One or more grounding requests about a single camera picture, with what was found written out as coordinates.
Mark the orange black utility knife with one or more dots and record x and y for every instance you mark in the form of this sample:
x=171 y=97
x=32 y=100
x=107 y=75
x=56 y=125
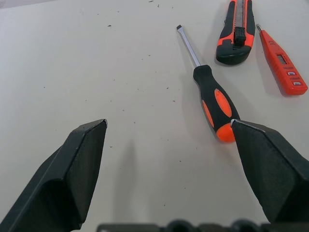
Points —
x=231 y=56

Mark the orange voltage tester pen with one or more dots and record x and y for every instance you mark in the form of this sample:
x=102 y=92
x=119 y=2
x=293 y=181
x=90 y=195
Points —
x=277 y=55

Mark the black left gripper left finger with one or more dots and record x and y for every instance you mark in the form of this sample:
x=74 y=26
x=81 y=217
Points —
x=60 y=174

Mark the black orange screwdriver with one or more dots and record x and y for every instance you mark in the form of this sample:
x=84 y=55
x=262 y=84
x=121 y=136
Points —
x=217 y=106

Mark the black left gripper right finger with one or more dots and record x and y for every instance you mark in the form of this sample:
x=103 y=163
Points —
x=272 y=169

